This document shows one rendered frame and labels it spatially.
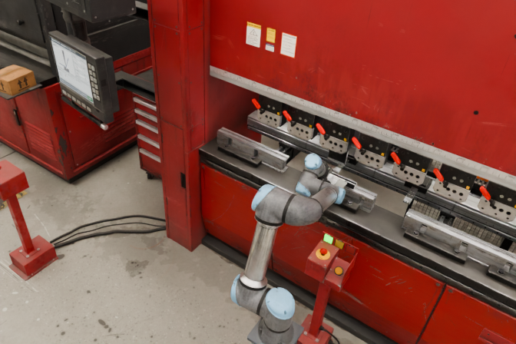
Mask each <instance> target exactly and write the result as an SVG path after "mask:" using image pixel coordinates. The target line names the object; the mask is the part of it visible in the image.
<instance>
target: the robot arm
mask: <svg viewBox="0 0 516 344"><path fill-rule="evenodd" d="M304 162H305V167H304V168H303V172H302V174H301V176H300V179H299V181H298V184H297V185H296V192H297V193H298V194H301V195H303V196H305V197H308V198H304V197H301V196H298V195H295V194H294V193H290V192H288V191H286V190H283V189H280V188H278V187H276V186H272V185H269V184H265V185H263V186H262V187H261V188H260V189H259V190H258V192H257V193H256V196H255V197H254V199H253V202H252V206H251V207H252V210H254V211H256V212H255V219H256V221H257V223H256V229H255V232H254V235H253V241H252V244H251V247H250V253H249V256H248V260H247V263H246V269H245V271H243V272H242V273H241V274H239V275H238V276H237V277H236V278H235V280H234V281H233V285H232V287H231V292H230V296H231V299H232V301H233V302H234V303H236V304H237V305H238V306H241V307H243V308H245V309H248V310H249V311H250V312H252V313H255V314H257V315H258V316H261V317H263V319H262V320H261V321H260V324H259V329H258V334H259V338H260V340H261V341H262V343H263V344H290V343H291V342H292V341H293V336H294V327H293V324H292V321H293V314H294V311H295V301H294V298H293V296H292V294H291V293H290V292H289V291H288V290H286V289H284V288H281V287H277V288H276V287H275V288H272V289H271V288H269V287H267V286H266V285H267V278H266V277H265V275H266V271H267V267H268V264H269V261H270V256H271V253H272V249H273V244H274V241H275V239H276V233H277V230H278V227H281V226H282V225H283V223H286V224H288V225H291V226H305V225H310V224H312V223H315V222H316V221H317V220H319V219H320V217H321V216H322V215H323V211H324V210H326V209H327V208H328V207H329V206H330V205H331V204H332V203H337V204H341V203H342V201H343V199H344V196H345V194H346V190H345V189H343V188H341V187H339V186H336V185H333V184H332V181H333V178H334V176H331V177H330V178H329V177H328V176H329V173H332V171H333V169H332V168H331V167H330V166H328V164H327V163H326V162H325V161H322V159H321V158H320V157H319V156H318V155H317V154H309V155H307V156H306V158H305V160H304ZM329 168H330V169H329ZM331 169H332V171H331ZM330 171H331V172H330ZM327 177H328V178H327ZM311 194H312V195H314V196H312V197H309V196H310V195H311Z"/></svg>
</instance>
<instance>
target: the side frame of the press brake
mask: <svg viewBox="0 0 516 344"><path fill-rule="evenodd" d="M147 10H148V18H149V28H150V46H151V55H152V65H153V74H154V92H155V101H156V111H157V129H158V137H159V147H160V165H161V174H162V184H163V193H164V211H165V220H166V230H167V237H168V238H170V239H172V240H173V241H175V242H176V243H179V244H180V245H181V246H183V247H185V248H186V249H188V250H189V251H190V252H193V251H194V250H195V249H196V248H197V247H198V246H199V245H200V244H201V243H202V239H203V238H204V237H205V236H206V235H207V231H206V228H205V226H204V222H203V218H202V214H201V172H200V155H199V148H201V147H202V146H203V145H205V144H207V143H208V142H210V141H211V140H213V139H214V138H215V137H217V131H218V130H219V129H221V128H222V127H225V128H226V129H228V130H231V131H233V132H235V133H238V134H240V135H243V136H244V137H247V138H249V139H251V140H253V141H256V142H258V143H261V137H262V134H259V133H257V132H255V131H252V130H250V129H247V118H248V115H250V114H252V113H253V112H254V111H257V110H258V109H257V108H256V106H255V105H254V104H253V102H252V99H254V98H255V99H256V101H257V102H258V103H259V94H258V93H256V92H254V91H250V90H248V89H245V88H242V87H240V86H237V85H235V84H231V83H230V82H227V81H224V80H221V79H219V78H215V77H214V76H211V75H210V0H147Z"/></svg>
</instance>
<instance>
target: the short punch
mask: <svg viewBox="0 0 516 344"><path fill-rule="evenodd" d="M348 153H349V151H347V152H346V153H344V154H339V153H336V152H335V151H332V150H329V155H328V157H329V158H328V160H331V161H333V162H336V163H337V164H341V165H342V166H345V165H346V161H347V157H348Z"/></svg>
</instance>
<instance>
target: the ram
mask: <svg viewBox="0 0 516 344"><path fill-rule="evenodd" d="M247 22H250V23H253V24H256V25H261V31H260V47H256V46H253V45H249V44H247V43H246V30H247ZM267 28H271V29H275V30H276V35H275V43H272V42H270V41H267V40H266V33H267ZM282 32H285V33H287V34H291V35H295V36H297V40H296V53H295V58H291V57H289V56H286V55H282V54H280V48H281V40H282ZM266 43H267V44H270V45H274V52H273V51H268V50H266ZM210 66H212V67H215V68H219V69H220V70H223V71H227V72H229V73H231V74H235V75H237V76H240V77H242V78H245V79H248V80H251V81H254V82H256V83H259V84H262V85H265V86H267V87H270V88H273V89H276V90H278V91H282V92H284V93H287V94H290V95H292V96H295V97H297V98H301V99H303V100H305V101H309V102H312V103H314V104H318V105H320V106H322V107H325V108H328V109H330V110H333V111H337V112H339V113H341V114H345V115H347V116H350V117H354V118H355V119H358V120H361V121H364V122H366V123H369V124H372V125H375V126H377V127H380V128H383V129H386V130H388V131H391V132H394V133H397V134H400V135H402V136H405V137H408V138H411V139H413V140H415V141H419V142H422V143H423V144H427V145H430V146H432V147H436V148H438V149H440V150H443V151H447V152H449V153H451V154H455V155H457V156H459V157H463V158H465V159H468V160H472V161H474V162H476V163H479V164H482V165H485V166H487V167H490V168H493V169H495V170H499V171H501V172H504V173H506V174H510V175H512V176H515V177H516V0H210ZM210 75H211V76H214V77H215V78H219V79H221V80H224V81H227V82H230V83H231V84H235V85H237V86H240V87H242V88H245V89H248V90H250V91H254V92H256V93H258V94H261V95H264V96H267V97H268V98H272V99H274V100H277V101H280V102H283V103H285V104H288V105H291V106H293V107H295V108H299V109H301V110H303V111H307V112H309V113H311V114H314V115H317V116H320V117H323V118H325V119H327V120H330V121H333V122H336V123H338V124H341V125H344V126H346V127H350V128H352V129H354V130H357V131H360V132H362V133H364V134H368V135H370V136H373V137H376V138H378V139H381V140H383V141H386V142H389V143H391V144H394V145H397V146H399V147H403V148H405V149H407V150H410V151H413V152H416V153H417V154H421V155H423V156H426V157H429V158H431V159H434V160H437V161H440V162H442V163H444V164H447V165H450V166H453V167H456V168H458V169H460V170H463V171H466V172H469V173H470V174H474V175H476V176H479V177H482V178H484V179H487V180H490V181H493V182H495V183H497V184H500V185H503V186H506V187H509V188H511V189H513V190H516V184H514V183H512V182H509V181H507V180H503V179H501V178H499V177H496V176H493V175H490V174H487V173H485V172H482V171H480V170H476V169H474V168H472V167H468V166H466V165H464V164H460V163H458V162H455V161H453V160H449V159H447V158H445V157H441V156H439V155H437V154H433V153H431V152H428V151H426V150H423V149H420V148H418V147H414V146H412V145H410V144H406V143H404V142H401V141H398V140H396V139H393V138H391V137H387V136H385V135H383V134H379V133H377V132H374V131H371V130H369V129H366V128H364V127H360V126H358V125H356V124H352V123H350V122H348V121H344V120H342V119H339V118H337V117H333V116H331V115H329V114H325V113H323V112H321V111H317V110H315V109H312V108H310V107H307V106H304V105H301V104H298V103H296V102H294V101H290V100H288V99H285V98H282V97H280V96H277V95H274V94H271V93H269V92H267V91H263V90H260V89H259V88H255V87H253V86H250V85H248V84H244V83H242V82H239V81H236V80H233V79H232V78H228V77H226V76H223V75H221V74H218V73H215V72H212V71H210Z"/></svg>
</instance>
